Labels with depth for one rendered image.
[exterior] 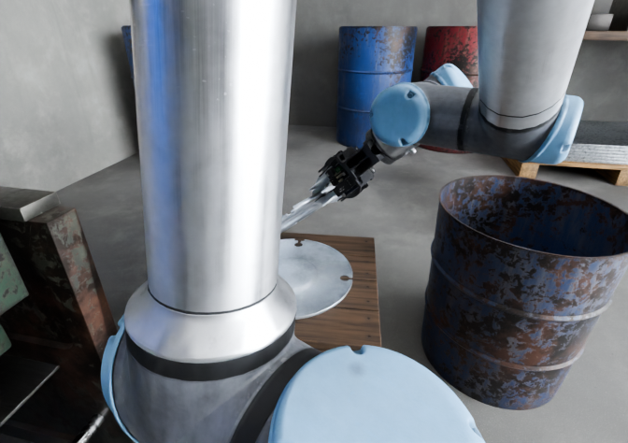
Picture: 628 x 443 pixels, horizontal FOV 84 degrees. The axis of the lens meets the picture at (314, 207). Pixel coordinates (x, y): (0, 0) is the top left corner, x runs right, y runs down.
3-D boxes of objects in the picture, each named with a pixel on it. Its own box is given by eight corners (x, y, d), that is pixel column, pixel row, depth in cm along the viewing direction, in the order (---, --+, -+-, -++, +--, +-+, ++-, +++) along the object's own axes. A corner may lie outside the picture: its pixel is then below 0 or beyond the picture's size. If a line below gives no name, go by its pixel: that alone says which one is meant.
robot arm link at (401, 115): (462, 88, 37) (482, 83, 46) (366, 80, 43) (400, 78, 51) (448, 161, 40) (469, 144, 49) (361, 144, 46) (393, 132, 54)
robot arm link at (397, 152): (398, 105, 61) (427, 142, 61) (378, 121, 64) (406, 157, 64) (382, 113, 55) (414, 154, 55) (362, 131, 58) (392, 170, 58)
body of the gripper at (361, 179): (314, 172, 64) (360, 132, 57) (335, 158, 71) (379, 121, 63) (339, 205, 64) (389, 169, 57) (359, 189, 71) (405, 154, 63)
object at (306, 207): (341, 195, 100) (339, 192, 100) (349, 175, 71) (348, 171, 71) (254, 250, 98) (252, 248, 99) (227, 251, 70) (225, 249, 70)
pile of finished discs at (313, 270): (353, 245, 93) (353, 242, 93) (350, 326, 68) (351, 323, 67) (247, 237, 96) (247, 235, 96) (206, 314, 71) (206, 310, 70)
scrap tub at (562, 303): (538, 310, 120) (588, 180, 99) (600, 435, 84) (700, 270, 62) (411, 293, 128) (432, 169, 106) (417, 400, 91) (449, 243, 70)
